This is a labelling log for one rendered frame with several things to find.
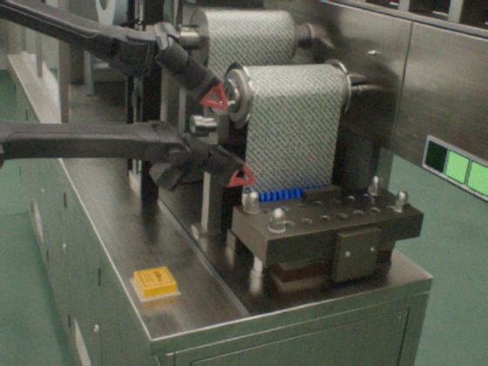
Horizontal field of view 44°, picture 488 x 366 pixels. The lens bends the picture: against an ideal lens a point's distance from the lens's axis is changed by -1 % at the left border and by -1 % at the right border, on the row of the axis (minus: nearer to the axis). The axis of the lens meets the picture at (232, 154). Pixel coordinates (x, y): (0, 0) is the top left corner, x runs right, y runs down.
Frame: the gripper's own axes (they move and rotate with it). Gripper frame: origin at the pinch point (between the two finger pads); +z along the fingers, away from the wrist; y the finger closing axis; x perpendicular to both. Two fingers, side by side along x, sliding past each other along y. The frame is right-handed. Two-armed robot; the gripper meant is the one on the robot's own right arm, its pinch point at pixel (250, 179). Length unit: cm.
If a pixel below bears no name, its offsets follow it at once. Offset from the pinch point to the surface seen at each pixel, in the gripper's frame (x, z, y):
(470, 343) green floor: -26, 168, -36
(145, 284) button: -26.6, -17.1, 12.0
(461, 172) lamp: 24.6, 20.3, 31.4
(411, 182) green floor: 24, 253, -190
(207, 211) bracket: -12.5, -0.4, -7.9
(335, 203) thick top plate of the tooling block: 5.2, 16.9, 9.2
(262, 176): 2.0, 2.1, 0.2
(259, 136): 9.5, -4.3, 0.3
